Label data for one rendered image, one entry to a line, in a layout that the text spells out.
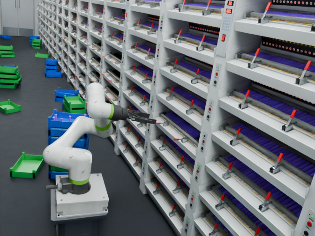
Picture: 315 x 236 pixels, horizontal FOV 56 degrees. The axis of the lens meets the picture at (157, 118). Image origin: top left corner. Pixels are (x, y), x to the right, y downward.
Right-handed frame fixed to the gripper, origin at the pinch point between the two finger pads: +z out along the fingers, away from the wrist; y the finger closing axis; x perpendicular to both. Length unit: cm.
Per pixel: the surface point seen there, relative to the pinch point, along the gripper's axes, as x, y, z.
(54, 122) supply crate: -38, -71, -40
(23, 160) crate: -93, -109, -50
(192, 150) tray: -8.0, 24.5, 21.8
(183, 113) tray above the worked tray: 10.3, 10.1, 16.7
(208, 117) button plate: 16.8, 35.8, 14.3
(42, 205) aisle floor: -92, -38, -41
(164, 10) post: 67, -34, 4
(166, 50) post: 42, -30, 14
